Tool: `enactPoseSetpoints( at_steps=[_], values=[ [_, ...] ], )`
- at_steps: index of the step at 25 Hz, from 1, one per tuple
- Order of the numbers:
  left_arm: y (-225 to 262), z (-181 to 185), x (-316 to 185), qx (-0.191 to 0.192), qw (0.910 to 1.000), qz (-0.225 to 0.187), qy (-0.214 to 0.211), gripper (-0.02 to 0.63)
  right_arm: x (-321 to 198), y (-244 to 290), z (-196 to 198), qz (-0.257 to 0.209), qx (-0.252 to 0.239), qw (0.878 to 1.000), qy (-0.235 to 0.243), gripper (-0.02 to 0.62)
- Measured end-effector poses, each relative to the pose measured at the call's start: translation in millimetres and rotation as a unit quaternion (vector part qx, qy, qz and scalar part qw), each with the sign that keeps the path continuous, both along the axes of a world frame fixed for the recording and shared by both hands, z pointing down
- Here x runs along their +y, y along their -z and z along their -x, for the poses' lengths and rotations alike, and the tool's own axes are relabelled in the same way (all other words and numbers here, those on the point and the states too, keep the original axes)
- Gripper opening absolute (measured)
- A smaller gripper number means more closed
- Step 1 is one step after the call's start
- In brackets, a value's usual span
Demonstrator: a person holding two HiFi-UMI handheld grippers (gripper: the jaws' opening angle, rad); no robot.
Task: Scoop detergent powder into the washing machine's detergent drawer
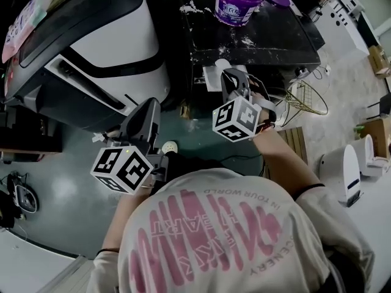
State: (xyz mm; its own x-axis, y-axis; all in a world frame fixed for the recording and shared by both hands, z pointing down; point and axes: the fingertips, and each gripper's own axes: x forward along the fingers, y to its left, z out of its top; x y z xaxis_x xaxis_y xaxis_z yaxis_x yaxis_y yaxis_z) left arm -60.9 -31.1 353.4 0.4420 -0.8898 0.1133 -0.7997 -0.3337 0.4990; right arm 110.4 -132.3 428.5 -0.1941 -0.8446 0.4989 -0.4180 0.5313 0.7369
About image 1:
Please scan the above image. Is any person's left forearm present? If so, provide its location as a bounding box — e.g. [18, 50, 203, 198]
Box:
[101, 178, 154, 256]

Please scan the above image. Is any person's right forearm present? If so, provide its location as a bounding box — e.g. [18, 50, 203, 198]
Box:
[252, 126, 327, 201]

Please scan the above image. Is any person's dark trouser leg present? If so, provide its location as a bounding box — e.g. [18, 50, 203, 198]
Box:
[152, 150, 228, 186]

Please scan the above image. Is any black device with cables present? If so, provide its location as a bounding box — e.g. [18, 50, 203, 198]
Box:
[0, 171, 40, 229]

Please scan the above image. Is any white rounded appliance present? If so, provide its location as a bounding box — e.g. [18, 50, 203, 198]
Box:
[356, 134, 391, 177]

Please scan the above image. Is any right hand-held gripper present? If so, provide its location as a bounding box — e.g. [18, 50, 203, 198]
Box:
[212, 68, 278, 143]

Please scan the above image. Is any white shoe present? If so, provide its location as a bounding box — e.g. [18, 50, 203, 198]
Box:
[161, 140, 180, 155]

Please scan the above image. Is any dark wooden shelf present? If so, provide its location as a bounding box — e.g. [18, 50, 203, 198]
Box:
[0, 107, 64, 165]

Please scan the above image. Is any white cabinet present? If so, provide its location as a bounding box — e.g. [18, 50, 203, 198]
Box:
[313, 0, 371, 70]

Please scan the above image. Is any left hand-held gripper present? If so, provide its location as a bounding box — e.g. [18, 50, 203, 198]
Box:
[90, 98, 170, 195]

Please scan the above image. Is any black floor cable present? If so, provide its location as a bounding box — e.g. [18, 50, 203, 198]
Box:
[218, 153, 266, 176]

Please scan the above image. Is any white appliance with blue mark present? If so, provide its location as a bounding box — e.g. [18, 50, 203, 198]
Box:
[318, 143, 365, 208]

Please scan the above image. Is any gold wire basket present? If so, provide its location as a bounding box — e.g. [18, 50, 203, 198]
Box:
[285, 80, 329, 125]

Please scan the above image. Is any white shirt with pink print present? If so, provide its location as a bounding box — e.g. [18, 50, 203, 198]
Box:
[86, 166, 377, 293]

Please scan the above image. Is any white and black washing machine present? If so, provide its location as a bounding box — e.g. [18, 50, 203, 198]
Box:
[0, 0, 172, 134]

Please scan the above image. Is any person's right hand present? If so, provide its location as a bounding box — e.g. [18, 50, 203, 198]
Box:
[246, 76, 271, 105]

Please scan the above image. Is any wooden slat crate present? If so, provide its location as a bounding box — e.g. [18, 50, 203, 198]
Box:
[276, 126, 310, 165]

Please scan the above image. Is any pink and white packet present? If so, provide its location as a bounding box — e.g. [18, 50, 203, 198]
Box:
[1, 0, 55, 64]

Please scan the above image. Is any large cardboard box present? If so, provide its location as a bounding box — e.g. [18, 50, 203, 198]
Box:
[356, 117, 391, 159]

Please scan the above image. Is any black chair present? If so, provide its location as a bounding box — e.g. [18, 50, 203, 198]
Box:
[365, 92, 391, 119]

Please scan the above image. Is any purple detergent tub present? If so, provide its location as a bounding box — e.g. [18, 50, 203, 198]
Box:
[213, 0, 265, 27]

